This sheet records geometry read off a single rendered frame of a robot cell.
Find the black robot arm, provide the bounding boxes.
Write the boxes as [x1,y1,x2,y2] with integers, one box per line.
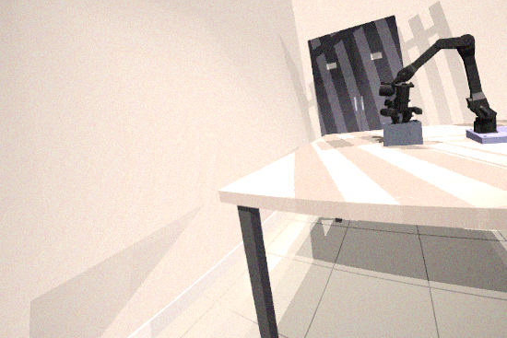
[379,34,498,134]

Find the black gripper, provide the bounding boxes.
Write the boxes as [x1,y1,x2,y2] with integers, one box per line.
[380,97,423,124]

